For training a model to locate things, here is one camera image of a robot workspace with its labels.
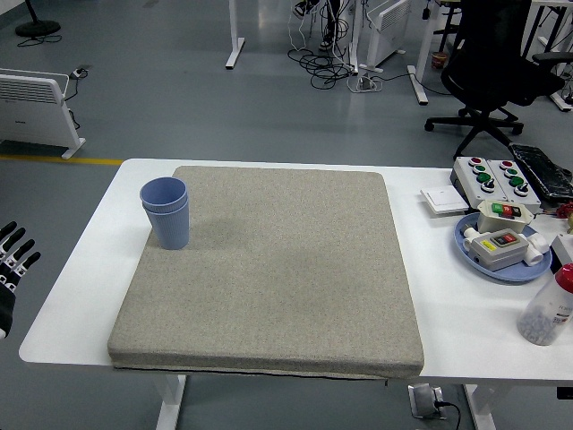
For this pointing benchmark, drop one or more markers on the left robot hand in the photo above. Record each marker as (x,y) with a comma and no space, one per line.
(6,286)

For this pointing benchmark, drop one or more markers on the blue ribbed cup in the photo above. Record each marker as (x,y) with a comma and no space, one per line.
(172,230)
(163,195)

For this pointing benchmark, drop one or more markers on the white push-button control box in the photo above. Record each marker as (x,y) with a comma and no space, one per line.
(528,192)
(470,179)

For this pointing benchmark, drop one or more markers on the brown floor cup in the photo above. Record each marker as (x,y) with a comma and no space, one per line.
(439,59)

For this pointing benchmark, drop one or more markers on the white panel heater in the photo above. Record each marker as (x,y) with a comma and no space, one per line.
(31,112)
(389,27)

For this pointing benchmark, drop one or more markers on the white table leg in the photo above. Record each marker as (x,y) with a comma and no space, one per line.
(480,407)
(170,403)

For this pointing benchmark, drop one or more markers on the black fan base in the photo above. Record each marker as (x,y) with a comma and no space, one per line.
(38,28)

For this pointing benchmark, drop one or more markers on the grey-brown mat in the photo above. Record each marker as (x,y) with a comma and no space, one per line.
(291,277)

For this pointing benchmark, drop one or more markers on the grey power box under table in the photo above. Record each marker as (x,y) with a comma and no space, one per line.
(425,401)

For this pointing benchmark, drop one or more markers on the blue plate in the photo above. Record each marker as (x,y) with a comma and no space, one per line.
(519,272)

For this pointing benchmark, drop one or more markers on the black office chair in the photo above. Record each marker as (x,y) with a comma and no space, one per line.
(492,54)

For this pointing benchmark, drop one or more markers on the red-capped plastic screw bottle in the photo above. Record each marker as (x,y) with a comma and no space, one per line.
(546,313)

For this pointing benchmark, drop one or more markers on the black wrapped keyboard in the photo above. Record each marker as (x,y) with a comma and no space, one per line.
(544,172)

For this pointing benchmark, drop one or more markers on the white wall switch plate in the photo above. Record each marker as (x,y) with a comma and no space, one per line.
(443,200)

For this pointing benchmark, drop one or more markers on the grey yellow-red switch box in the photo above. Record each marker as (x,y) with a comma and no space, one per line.
(499,253)

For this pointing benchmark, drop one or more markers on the white green-red switch box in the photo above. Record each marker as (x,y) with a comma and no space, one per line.
(501,219)

